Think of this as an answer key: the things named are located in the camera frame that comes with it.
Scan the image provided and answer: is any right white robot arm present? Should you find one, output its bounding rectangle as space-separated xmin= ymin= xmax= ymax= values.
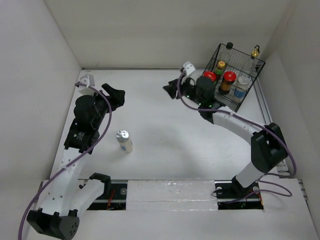
xmin=163 ymin=75 xmax=291 ymax=198

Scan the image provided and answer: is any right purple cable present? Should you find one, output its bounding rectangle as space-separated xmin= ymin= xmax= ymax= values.
xmin=174 ymin=69 xmax=297 ymax=205

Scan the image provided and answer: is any purple cable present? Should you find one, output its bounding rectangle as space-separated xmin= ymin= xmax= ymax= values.
xmin=17 ymin=82 xmax=113 ymax=240
xmin=174 ymin=69 xmax=297 ymax=205

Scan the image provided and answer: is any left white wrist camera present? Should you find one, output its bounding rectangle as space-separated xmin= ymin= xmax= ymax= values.
xmin=76 ymin=74 xmax=95 ymax=96

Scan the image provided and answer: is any black-cap red-label vinegar bottle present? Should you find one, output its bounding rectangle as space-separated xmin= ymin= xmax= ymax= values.
xmin=220 ymin=42 xmax=233 ymax=64

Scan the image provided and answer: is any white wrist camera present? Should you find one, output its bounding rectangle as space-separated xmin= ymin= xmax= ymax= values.
xmin=76 ymin=74 xmax=95 ymax=96
xmin=182 ymin=61 xmax=196 ymax=77

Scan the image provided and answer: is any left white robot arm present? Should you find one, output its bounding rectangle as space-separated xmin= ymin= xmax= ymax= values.
xmin=25 ymin=83 xmax=126 ymax=240

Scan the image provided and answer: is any clear glass oil dispenser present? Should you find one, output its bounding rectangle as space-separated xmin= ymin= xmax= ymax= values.
xmin=246 ymin=45 xmax=260 ymax=75

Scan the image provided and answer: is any yellow-cap green-label sauce bottle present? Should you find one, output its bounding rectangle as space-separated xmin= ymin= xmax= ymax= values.
xmin=213 ymin=61 xmax=226 ymax=81

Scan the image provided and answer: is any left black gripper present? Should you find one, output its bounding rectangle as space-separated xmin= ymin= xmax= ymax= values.
xmin=87 ymin=84 xmax=124 ymax=129

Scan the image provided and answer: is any red-lid chili jar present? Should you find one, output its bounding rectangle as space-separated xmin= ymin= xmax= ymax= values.
xmin=218 ymin=71 xmax=237 ymax=95
xmin=203 ymin=71 xmax=217 ymax=83

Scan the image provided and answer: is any silver-lid white shaker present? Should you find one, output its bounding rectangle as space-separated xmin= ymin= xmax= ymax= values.
xmin=233 ymin=76 xmax=251 ymax=102
xmin=116 ymin=129 xmax=133 ymax=153

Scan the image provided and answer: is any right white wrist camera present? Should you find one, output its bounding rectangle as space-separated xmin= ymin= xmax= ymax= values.
xmin=182 ymin=61 xmax=196 ymax=77

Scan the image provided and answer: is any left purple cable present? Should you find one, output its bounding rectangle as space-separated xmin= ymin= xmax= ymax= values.
xmin=17 ymin=82 xmax=113 ymax=240

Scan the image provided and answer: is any black mounting rail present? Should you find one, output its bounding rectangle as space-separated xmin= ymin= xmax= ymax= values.
xmin=89 ymin=180 xmax=264 ymax=212

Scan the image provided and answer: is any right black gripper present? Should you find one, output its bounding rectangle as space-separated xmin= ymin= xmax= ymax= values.
xmin=162 ymin=75 xmax=204 ymax=106

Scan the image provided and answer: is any black wire rack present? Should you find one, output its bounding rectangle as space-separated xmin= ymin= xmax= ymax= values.
xmin=195 ymin=43 xmax=265 ymax=112

